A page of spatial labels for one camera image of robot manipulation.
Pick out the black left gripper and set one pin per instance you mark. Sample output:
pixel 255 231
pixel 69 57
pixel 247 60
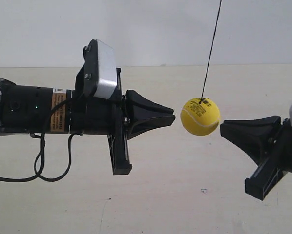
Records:
pixel 98 116

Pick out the yellow tennis ball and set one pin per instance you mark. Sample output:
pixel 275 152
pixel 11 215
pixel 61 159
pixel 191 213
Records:
pixel 200 117

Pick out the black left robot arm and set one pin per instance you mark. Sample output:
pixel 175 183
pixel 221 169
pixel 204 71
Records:
pixel 38 111

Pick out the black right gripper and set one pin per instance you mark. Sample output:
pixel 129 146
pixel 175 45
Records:
pixel 268 143

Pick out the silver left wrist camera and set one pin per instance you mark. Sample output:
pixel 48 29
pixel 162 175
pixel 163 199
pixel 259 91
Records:
pixel 98 76

